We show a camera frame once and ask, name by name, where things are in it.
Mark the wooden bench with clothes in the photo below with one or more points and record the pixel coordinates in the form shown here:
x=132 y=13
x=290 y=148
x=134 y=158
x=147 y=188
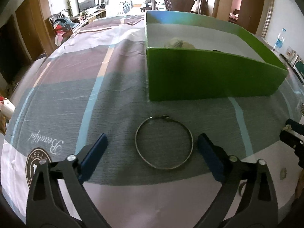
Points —
x=62 y=23

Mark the silver chain pendant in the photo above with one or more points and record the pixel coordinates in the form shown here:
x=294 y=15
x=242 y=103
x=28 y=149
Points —
x=178 y=43

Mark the plaid bed sheet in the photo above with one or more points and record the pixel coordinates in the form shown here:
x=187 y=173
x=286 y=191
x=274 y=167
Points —
x=97 y=82

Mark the small gold charm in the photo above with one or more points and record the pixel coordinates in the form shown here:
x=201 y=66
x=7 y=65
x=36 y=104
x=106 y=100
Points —
x=283 y=173

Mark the silver bangle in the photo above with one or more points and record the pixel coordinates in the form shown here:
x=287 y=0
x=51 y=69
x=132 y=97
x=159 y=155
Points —
x=164 y=143

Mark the plastic water bottle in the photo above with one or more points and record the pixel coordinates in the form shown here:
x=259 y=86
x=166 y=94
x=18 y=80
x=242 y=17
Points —
x=280 y=40

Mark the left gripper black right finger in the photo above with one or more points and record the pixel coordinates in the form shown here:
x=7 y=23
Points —
x=221 y=165

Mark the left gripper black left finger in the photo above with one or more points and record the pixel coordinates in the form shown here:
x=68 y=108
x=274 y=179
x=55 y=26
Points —
x=89 y=157

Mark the green cardboard box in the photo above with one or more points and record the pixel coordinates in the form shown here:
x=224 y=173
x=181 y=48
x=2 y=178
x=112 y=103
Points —
x=247 y=69

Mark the green book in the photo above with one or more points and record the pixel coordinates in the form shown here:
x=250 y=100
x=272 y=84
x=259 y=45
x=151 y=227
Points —
x=299 y=70

